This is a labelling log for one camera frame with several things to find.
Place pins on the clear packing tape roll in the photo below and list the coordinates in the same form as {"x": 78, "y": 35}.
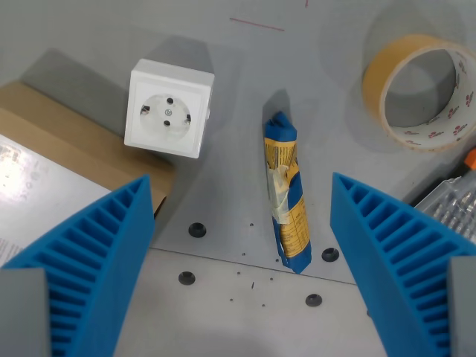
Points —
{"x": 375, "y": 70}

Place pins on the clear plastic bit set case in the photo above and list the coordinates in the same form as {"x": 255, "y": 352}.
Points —
{"x": 451, "y": 204}

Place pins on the black countersunk table screw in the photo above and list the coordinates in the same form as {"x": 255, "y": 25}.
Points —
{"x": 313, "y": 300}
{"x": 329, "y": 254}
{"x": 186, "y": 277}
{"x": 197, "y": 230}

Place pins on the white electrical wall socket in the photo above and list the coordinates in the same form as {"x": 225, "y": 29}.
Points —
{"x": 165, "y": 111}

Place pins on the brown cardboard box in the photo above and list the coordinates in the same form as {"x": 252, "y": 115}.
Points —
{"x": 74, "y": 137}

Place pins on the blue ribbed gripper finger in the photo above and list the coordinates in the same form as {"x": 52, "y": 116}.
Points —
{"x": 386, "y": 253}
{"x": 100, "y": 253}

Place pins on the white printed paper sheet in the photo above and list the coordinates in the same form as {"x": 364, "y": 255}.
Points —
{"x": 41, "y": 193}

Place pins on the blue and yellow rolled bag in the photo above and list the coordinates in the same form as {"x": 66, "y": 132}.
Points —
{"x": 290, "y": 208}

